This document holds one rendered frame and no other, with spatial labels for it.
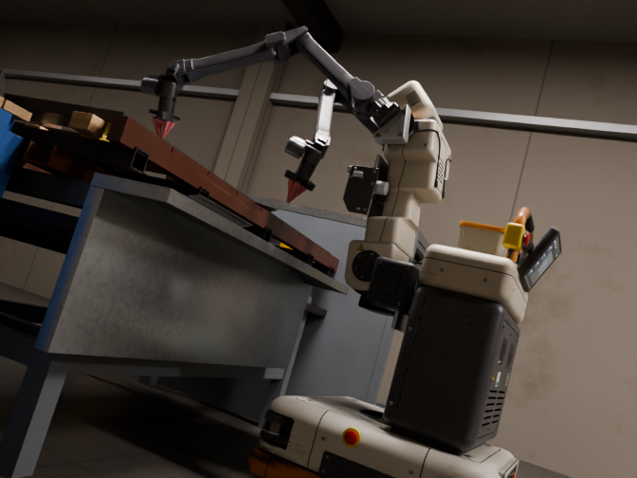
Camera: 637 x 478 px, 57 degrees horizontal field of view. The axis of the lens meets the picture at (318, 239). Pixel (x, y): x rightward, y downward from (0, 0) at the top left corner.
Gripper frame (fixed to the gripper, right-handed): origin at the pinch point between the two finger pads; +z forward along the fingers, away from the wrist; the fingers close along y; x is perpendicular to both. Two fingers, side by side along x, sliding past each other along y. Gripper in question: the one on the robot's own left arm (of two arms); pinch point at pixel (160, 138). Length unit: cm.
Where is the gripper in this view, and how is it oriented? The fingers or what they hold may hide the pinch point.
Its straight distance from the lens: 215.0
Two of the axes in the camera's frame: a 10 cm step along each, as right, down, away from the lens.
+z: -2.1, 9.7, 0.8
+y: -3.9, -0.1, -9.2
